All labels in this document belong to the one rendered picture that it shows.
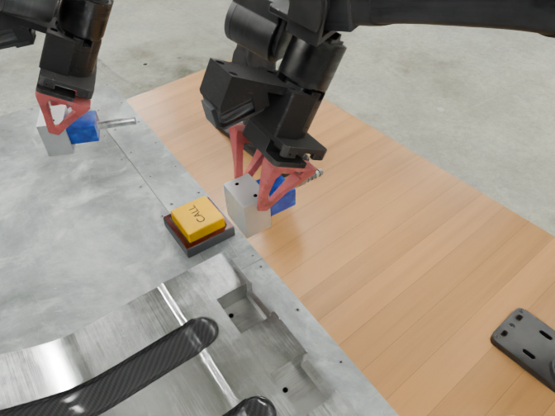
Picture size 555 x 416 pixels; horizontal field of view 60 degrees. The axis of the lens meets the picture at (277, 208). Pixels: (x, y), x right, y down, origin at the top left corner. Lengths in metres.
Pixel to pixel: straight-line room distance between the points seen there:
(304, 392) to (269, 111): 0.29
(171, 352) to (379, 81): 2.33
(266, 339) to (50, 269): 0.36
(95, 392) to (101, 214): 0.35
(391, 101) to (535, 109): 0.71
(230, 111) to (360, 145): 0.47
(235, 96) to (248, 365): 0.27
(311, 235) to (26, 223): 0.44
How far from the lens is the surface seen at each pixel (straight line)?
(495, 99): 2.75
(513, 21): 0.42
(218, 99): 0.47
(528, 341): 0.69
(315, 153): 0.53
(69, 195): 0.87
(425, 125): 2.44
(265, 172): 0.52
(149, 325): 0.56
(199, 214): 0.72
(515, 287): 0.75
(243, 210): 0.56
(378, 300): 0.68
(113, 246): 0.76
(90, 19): 0.67
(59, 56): 0.69
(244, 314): 0.58
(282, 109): 0.50
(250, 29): 0.53
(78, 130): 0.76
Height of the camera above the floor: 1.35
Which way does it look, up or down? 45 degrees down
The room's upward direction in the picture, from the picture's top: straight up
